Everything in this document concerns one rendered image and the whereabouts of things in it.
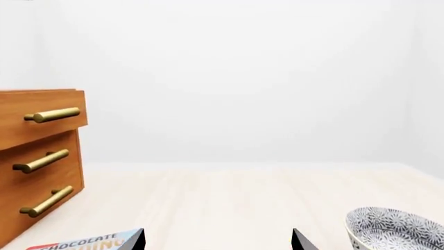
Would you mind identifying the chocolate pudding box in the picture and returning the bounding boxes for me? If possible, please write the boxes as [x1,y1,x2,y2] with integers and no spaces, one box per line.
[24,228,143,250]

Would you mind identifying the brass bar drawer handle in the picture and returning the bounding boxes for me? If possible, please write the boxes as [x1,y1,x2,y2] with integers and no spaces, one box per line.
[19,185,74,219]
[24,106,81,124]
[12,148,70,175]

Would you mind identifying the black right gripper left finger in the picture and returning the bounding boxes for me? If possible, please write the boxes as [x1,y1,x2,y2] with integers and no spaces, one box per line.
[119,227,146,250]

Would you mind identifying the wooden three-drawer cabinet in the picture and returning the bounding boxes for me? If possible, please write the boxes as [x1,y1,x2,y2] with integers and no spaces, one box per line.
[0,127,85,248]

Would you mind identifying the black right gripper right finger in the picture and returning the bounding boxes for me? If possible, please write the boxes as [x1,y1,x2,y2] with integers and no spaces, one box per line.
[291,227,320,250]

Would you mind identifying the wooden cabinet drawer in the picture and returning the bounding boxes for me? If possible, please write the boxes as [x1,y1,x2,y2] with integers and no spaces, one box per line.
[0,88,89,151]

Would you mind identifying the black and white patterned bowl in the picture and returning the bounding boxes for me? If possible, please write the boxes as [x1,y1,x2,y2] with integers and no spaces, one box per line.
[344,206,444,250]

